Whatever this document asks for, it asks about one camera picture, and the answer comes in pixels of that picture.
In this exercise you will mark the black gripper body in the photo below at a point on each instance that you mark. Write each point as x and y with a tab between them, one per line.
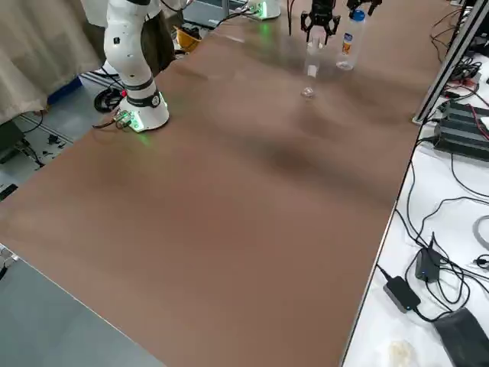
322	7

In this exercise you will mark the clear drink bottle blue cap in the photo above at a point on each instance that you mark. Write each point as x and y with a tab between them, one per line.
349	42

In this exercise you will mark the clear condiment bottle white cap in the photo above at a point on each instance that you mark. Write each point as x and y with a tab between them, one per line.
312	65

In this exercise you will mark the grey metal case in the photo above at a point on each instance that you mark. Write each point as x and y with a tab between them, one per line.
204	13

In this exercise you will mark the yellow hard hat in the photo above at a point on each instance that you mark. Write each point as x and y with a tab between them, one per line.
188	38

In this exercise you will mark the black power supply unit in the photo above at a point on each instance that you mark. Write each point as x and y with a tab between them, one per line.
462	141
468	112

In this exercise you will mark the black power adapter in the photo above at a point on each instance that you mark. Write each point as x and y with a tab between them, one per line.
427	265
401	292

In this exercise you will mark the beige curtain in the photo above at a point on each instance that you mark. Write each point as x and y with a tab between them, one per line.
34	49

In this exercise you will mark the black pouch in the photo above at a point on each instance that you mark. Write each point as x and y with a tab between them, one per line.
464	336

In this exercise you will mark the aluminium camera post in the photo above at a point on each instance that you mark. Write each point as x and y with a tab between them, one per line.
447	61

